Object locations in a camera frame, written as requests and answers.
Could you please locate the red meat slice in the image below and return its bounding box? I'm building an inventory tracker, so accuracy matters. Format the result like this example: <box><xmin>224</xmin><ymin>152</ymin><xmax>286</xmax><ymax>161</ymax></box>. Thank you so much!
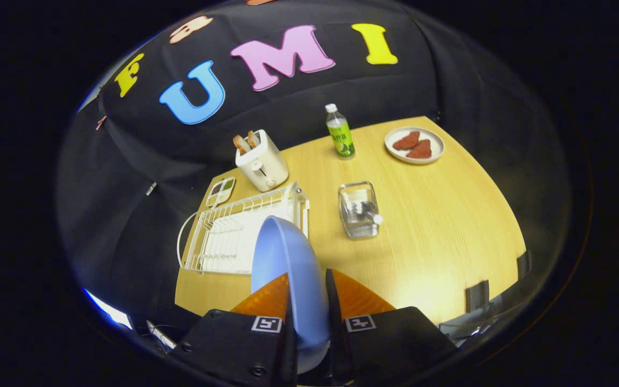
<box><xmin>406</xmin><ymin>139</ymin><xmax>433</xmax><ymax>159</ymax></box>
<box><xmin>392</xmin><ymin>131</ymin><xmax>421</xmax><ymax>151</ymax></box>

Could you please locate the green tea bottle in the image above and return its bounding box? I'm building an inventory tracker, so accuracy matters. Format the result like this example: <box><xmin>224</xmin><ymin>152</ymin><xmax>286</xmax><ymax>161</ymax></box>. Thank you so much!
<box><xmin>325</xmin><ymin>104</ymin><xmax>356</xmax><ymax>160</ymax></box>

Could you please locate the white toaster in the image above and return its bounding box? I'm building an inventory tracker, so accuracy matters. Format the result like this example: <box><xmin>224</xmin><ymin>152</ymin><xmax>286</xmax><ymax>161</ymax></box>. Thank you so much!
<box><xmin>235</xmin><ymin>130</ymin><xmax>290</xmax><ymax>192</ymax></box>

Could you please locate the white divided condiment tray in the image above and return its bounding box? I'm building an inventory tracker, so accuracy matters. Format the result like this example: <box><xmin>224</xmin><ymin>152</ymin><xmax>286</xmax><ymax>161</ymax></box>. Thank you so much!
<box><xmin>205</xmin><ymin>177</ymin><xmax>236</xmax><ymax>208</ymax></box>

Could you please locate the white wire dish rack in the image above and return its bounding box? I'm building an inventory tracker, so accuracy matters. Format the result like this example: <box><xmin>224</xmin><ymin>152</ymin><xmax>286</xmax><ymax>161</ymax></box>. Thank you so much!
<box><xmin>177</xmin><ymin>182</ymin><xmax>310</xmax><ymax>275</ymax></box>

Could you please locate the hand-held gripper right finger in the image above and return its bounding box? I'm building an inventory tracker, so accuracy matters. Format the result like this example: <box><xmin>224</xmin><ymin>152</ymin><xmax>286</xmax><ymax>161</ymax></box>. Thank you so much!
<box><xmin>325</xmin><ymin>269</ymin><xmax>458</xmax><ymax>385</ymax></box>

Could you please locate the white plate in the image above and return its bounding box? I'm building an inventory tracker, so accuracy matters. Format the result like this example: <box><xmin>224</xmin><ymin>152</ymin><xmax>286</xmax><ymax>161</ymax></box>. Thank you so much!
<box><xmin>384</xmin><ymin>127</ymin><xmax>445</xmax><ymax>164</ymax></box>

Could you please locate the black backdrop cloth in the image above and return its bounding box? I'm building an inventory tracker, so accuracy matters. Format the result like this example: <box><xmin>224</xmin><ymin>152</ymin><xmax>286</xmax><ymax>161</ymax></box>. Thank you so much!
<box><xmin>57</xmin><ymin>0</ymin><xmax>573</xmax><ymax>334</ymax></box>

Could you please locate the blue plate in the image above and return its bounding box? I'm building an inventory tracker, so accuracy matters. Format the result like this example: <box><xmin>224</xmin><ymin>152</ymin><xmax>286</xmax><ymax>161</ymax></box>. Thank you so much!
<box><xmin>251</xmin><ymin>216</ymin><xmax>332</xmax><ymax>374</ymax></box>

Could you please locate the metal wire basket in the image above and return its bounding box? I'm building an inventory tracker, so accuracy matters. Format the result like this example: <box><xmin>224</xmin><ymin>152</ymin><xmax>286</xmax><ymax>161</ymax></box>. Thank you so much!
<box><xmin>338</xmin><ymin>182</ymin><xmax>383</xmax><ymax>239</ymax></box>

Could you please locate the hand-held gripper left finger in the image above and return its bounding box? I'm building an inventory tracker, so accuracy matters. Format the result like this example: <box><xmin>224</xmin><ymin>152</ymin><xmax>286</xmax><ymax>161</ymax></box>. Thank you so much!
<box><xmin>172</xmin><ymin>273</ymin><xmax>298</xmax><ymax>387</ymax></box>

